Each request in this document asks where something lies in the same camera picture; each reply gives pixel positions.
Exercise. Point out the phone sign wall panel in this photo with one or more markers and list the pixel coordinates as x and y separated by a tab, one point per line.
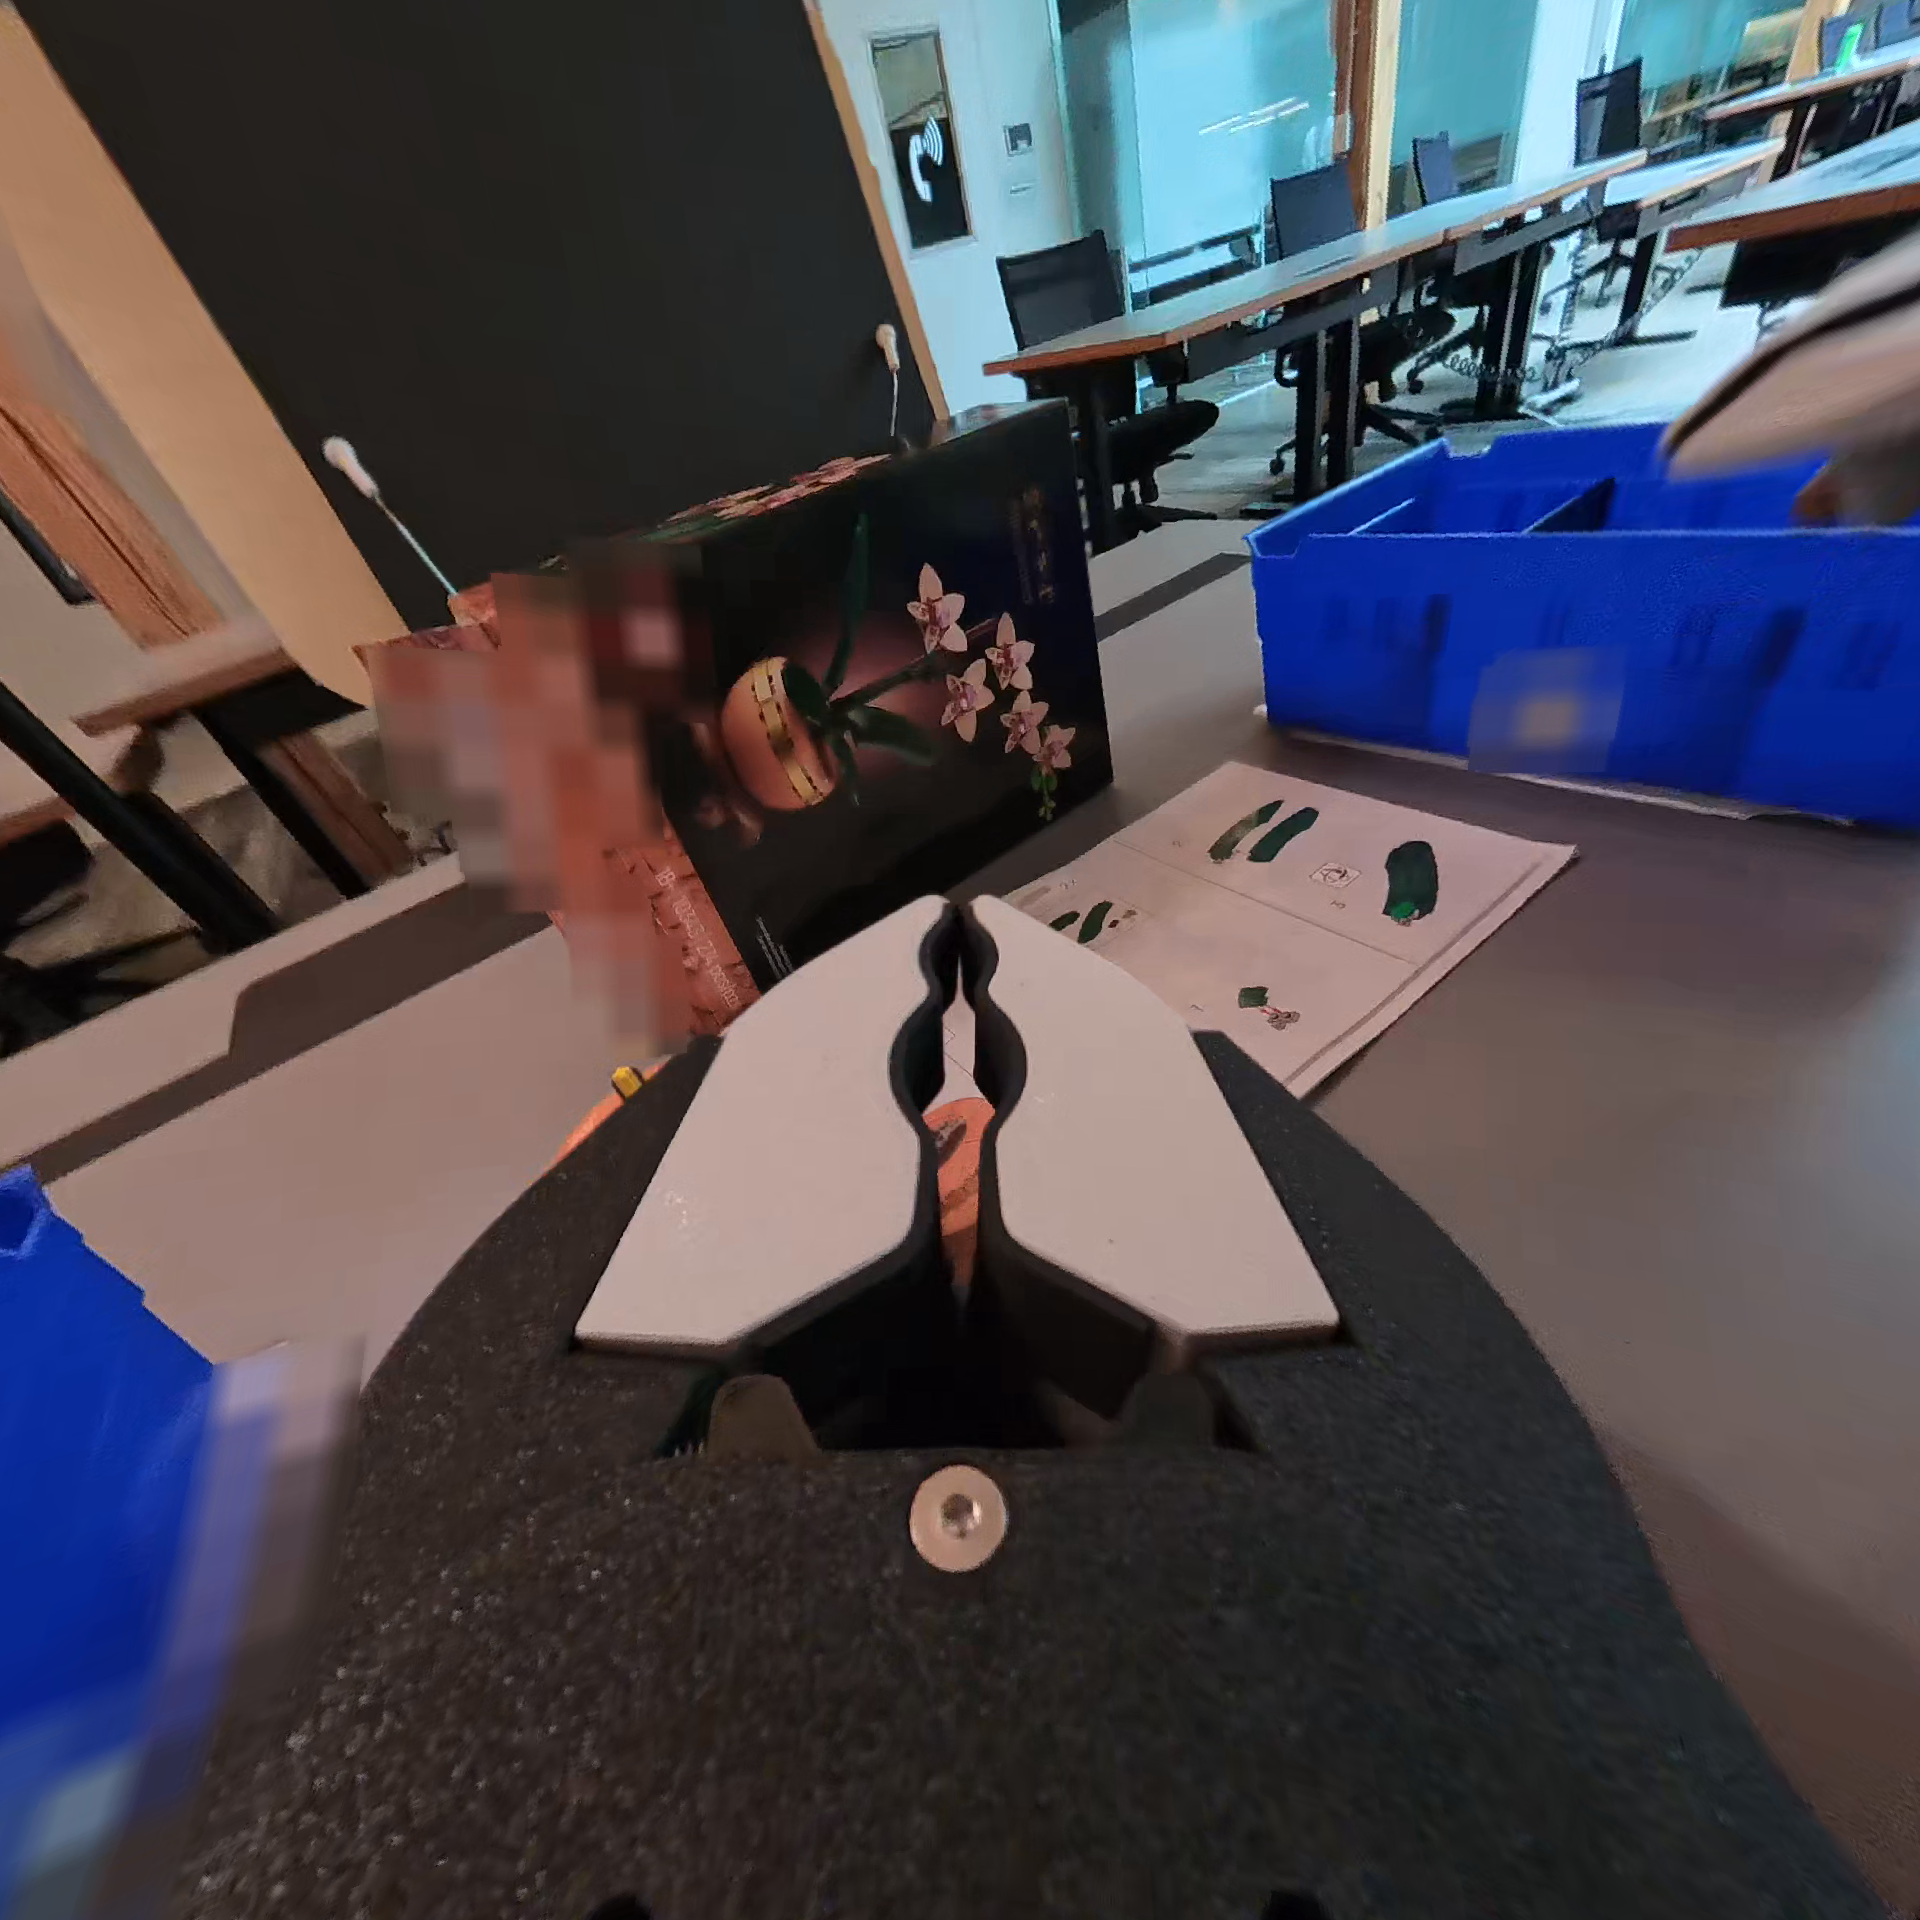
932	165

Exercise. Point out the dark partition panel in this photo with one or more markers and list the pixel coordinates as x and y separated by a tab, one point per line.
452	225

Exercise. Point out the large blue plastic bin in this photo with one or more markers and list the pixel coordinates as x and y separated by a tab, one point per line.
1350	644

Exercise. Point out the grey desk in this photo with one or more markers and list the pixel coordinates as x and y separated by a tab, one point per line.
1652	1124

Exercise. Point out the wooden table with black legs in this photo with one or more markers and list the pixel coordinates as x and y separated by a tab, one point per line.
182	674

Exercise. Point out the peach brick flower pot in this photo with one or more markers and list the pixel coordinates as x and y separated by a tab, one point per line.
599	1118

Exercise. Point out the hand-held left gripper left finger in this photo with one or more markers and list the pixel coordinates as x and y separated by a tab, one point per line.
750	1170

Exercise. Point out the blue plastic parts bin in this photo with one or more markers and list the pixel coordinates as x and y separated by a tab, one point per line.
90	1425

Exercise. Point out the orchid building set box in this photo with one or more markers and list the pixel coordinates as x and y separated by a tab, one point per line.
901	720

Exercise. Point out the building instruction booklet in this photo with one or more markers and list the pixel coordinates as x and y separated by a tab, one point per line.
1350	900

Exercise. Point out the curved wooden panel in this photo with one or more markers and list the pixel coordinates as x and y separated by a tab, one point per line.
150	376

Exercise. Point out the black office chair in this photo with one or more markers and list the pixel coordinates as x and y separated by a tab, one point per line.
1314	210
1067	284

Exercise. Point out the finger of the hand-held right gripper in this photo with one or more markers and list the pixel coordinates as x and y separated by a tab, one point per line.
1830	376

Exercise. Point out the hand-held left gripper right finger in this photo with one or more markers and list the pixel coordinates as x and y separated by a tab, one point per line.
1156	1170

